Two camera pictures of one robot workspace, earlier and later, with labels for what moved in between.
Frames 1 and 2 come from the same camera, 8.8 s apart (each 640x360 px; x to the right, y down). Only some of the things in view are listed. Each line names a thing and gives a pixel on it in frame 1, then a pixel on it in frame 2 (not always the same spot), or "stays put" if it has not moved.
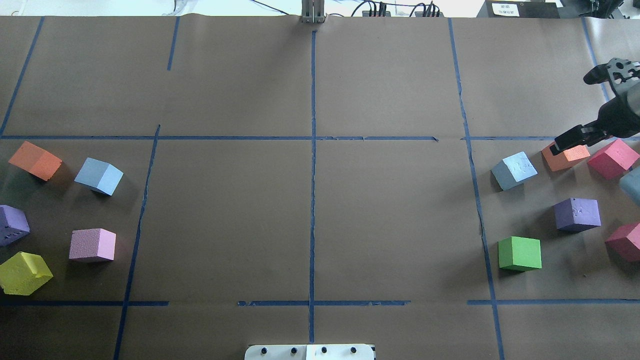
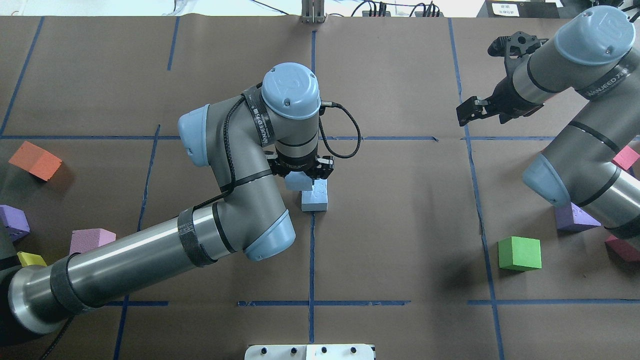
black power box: [519, 9] stays put
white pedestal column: [309, 352] stays put
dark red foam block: [623, 241] stays put
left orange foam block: [36, 161] stays put
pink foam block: [92, 242] stays put
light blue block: [100, 176] to [297, 181]
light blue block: [513, 169] to [317, 199]
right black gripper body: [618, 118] to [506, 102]
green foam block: [520, 253] stays put
